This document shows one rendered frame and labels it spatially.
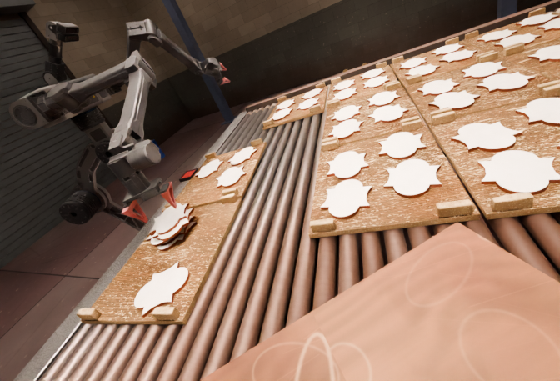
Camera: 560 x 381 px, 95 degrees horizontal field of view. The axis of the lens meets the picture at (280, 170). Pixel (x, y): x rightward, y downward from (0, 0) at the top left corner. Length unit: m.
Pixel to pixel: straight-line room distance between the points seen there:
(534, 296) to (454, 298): 0.07
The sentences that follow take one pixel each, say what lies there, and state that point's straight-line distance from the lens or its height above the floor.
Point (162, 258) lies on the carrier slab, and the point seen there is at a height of 0.94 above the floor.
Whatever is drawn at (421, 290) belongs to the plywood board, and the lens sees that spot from 0.40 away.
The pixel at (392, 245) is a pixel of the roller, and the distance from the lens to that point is 0.60.
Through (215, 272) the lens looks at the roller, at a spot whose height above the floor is 0.92.
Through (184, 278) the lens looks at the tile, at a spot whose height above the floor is 0.95.
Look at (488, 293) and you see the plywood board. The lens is 0.40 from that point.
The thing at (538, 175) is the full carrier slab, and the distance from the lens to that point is 0.71.
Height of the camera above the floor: 1.38
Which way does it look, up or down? 28 degrees down
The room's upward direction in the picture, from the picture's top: 25 degrees counter-clockwise
